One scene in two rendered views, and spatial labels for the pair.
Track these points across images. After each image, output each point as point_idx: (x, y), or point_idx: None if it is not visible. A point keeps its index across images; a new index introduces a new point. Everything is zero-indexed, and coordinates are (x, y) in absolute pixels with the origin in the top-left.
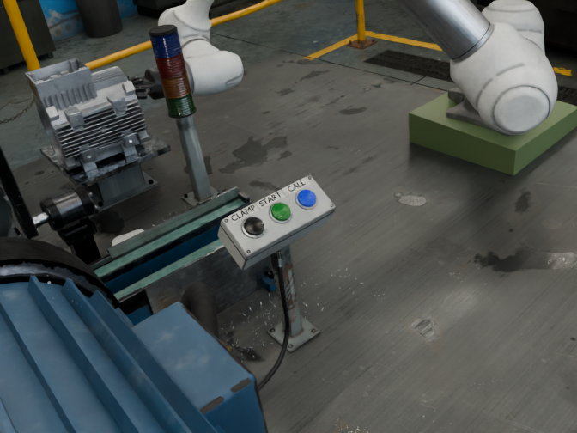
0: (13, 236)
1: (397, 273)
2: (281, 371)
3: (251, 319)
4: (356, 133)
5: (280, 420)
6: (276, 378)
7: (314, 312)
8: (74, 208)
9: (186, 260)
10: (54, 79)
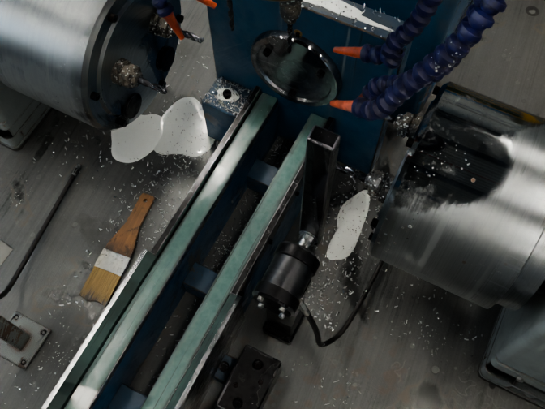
0: (488, 359)
1: None
2: (19, 286)
3: (77, 345)
4: None
5: (4, 237)
6: (21, 277)
7: (4, 379)
8: (266, 271)
9: (130, 320)
10: None
